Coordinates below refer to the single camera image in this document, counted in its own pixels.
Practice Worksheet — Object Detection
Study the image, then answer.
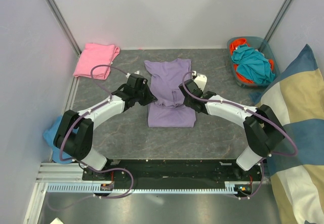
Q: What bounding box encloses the purple t shirt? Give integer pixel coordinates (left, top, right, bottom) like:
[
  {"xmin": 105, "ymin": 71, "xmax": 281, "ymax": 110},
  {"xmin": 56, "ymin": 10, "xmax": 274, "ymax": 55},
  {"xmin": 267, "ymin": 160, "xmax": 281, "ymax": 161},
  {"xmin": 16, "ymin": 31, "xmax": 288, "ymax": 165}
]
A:
[{"xmin": 144, "ymin": 58, "xmax": 196, "ymax": 128}]

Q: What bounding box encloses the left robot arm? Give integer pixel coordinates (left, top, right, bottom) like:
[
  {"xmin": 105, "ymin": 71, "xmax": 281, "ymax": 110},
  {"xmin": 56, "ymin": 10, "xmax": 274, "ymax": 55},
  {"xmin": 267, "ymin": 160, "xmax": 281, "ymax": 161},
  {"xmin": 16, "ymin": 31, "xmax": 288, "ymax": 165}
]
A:
[{"xmin": 53, "ymin": 73, "xmax": 157, "ymax": 180}]

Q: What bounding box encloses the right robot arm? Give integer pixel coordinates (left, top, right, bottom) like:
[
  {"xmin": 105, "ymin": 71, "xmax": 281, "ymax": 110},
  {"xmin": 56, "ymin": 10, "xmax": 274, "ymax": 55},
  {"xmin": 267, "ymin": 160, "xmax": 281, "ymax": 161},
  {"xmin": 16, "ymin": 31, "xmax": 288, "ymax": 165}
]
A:
[{"xmin": 179, "ymin": 79, "xmax": 288, "ymax": 181}]

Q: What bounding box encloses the folded pink t shirt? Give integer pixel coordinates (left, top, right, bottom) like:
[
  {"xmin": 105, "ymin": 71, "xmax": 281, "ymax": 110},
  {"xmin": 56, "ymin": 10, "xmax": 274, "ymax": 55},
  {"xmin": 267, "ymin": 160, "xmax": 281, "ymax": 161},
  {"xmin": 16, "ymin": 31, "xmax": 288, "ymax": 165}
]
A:
[{"xmin": 73, "ymin": 43, "xmax": 120, "ymax": 78}]

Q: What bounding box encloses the teal t shirt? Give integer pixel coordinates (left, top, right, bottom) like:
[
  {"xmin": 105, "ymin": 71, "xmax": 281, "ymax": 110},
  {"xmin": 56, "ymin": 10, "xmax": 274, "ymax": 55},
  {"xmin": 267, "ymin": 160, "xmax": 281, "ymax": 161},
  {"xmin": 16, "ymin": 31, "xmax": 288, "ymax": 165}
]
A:
[{"xmin": 231, "ymin": 44, "xmax": 276, "ymax": 87}]

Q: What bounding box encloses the teal laundry basket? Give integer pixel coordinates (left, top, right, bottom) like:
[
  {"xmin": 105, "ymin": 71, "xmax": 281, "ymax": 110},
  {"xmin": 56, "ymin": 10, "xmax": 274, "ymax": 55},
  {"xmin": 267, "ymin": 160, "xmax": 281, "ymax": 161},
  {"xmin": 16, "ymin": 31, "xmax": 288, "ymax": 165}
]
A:
[{"xmin": 227, "ymin": 36, "xmax": 280, "ymax": 88}]

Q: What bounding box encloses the orange t shirt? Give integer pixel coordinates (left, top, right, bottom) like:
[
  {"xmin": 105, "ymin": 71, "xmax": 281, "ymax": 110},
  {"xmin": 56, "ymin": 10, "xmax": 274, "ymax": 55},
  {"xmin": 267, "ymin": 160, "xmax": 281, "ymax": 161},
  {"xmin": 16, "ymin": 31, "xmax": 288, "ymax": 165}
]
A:
[{"xmin": 229, "ymin": 38, "xmax": 275, "ymax": 83}]

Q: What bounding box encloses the blue beige checked pillow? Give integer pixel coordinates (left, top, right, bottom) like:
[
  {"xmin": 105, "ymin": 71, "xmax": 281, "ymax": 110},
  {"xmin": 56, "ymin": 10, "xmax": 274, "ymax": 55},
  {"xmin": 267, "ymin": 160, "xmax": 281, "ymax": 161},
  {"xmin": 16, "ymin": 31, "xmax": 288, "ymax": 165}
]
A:
[{"xmin": 255, "ymin": 45, "xmax": 323, "ymax": 223}]

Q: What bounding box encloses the blue bucket hat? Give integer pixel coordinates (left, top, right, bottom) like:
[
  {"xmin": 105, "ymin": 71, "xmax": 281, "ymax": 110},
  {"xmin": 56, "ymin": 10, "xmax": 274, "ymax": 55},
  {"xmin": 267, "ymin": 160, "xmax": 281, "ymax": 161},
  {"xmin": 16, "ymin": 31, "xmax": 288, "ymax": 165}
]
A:
[{"xmin": 43, "ymin": 115, "xmax": 72, "ymax": 164}]

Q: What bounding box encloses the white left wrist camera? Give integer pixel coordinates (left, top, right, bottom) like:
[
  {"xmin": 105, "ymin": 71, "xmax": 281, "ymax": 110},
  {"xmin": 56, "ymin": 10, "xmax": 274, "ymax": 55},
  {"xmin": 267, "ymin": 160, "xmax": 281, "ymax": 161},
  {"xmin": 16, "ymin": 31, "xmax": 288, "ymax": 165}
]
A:
[{"xmin": 126, "ymin": 70, "xmax": 142, "ymax": 78}]

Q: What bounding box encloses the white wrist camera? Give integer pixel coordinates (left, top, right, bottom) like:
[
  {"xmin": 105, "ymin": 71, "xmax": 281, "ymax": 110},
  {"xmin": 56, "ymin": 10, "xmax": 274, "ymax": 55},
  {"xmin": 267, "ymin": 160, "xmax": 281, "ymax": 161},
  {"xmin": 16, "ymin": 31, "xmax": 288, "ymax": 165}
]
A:
[
  {"xmin": 191, "ymin": 71, "xmax": 208, "ymax": 91},
  {"xmin": 126, "ymin": 70, "xmax": 142, "ymax": 78}
]

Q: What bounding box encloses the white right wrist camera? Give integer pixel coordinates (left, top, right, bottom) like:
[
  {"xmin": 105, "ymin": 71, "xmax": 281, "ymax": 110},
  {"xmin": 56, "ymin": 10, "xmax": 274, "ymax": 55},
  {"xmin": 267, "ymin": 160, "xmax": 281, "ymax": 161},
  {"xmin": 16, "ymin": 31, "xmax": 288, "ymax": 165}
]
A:
[{"xmin": 191, "ymin": 71, "xmax": 208, "ymax": 91}]

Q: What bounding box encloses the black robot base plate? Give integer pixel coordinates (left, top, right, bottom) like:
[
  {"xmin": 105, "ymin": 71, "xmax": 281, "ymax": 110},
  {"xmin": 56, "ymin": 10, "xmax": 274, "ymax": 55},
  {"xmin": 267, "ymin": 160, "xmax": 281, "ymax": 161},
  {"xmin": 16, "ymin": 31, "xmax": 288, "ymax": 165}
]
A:
[{"xmin": 82, "ymin": 159, "xmax": 262, "ymax": 189}]

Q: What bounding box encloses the light blue cable duct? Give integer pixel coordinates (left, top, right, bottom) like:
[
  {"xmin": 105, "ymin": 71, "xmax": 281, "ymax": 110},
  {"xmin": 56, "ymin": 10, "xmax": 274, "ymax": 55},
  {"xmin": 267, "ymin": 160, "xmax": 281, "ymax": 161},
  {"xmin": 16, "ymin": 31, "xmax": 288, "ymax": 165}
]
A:
[{"xmin": 47, "ymin": 183, "xmax": 240, "ymax": 194}]

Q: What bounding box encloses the left aluminium frame post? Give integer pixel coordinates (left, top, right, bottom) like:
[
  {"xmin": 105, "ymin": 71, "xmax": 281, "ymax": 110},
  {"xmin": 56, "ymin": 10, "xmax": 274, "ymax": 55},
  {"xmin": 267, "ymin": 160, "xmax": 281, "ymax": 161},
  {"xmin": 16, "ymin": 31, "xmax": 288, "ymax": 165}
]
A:
[{"xmin": 45, "ymin": 0, "xmax": 81, "ymax": 56}]

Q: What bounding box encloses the aluminium frame post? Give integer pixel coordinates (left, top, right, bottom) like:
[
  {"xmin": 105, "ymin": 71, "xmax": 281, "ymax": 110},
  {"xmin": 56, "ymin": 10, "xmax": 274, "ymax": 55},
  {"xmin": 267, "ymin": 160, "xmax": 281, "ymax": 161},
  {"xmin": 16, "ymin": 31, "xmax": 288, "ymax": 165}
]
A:
[
  {"xmin": 264, "ymin": 0, "xmax": 294, "ymax": 42},
  {"xmin": 45, "ymin": 0, "xmax": 81, "ymax": 56}
]

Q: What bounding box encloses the right aluminium frame post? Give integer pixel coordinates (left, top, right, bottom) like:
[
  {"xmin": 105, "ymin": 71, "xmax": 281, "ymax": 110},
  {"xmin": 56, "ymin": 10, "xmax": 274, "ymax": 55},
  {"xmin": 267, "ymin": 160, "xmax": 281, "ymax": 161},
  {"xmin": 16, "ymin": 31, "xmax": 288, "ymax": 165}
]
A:
[{"xmin": 264, "ymin": 0, "xmax": 294, "ymax": 42}]

